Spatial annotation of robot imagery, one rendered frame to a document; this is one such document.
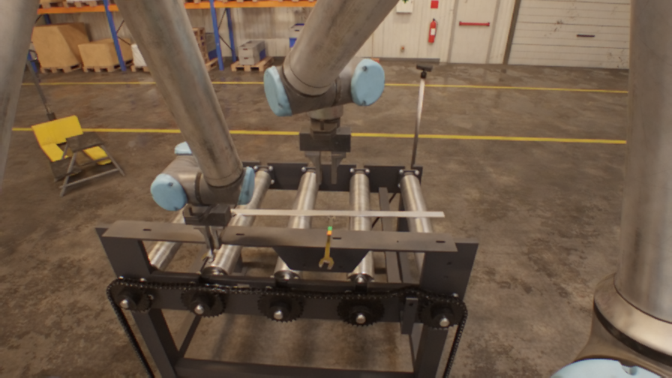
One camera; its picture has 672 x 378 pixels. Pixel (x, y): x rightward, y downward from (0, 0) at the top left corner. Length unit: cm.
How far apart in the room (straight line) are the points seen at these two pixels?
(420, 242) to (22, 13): 105
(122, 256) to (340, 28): 124
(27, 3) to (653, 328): 74
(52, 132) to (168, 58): 532
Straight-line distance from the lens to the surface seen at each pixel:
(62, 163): 467
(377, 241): 113
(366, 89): 67
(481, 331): 249
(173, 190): 85
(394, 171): 208
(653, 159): 40
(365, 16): 44
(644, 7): 39
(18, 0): 53
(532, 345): 256
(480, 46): 1052
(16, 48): 51
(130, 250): 145
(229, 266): 151
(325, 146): 86
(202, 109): 63
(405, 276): 219
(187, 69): 59
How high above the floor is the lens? 190
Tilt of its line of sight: 29 degrees down
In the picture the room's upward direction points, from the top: straight up
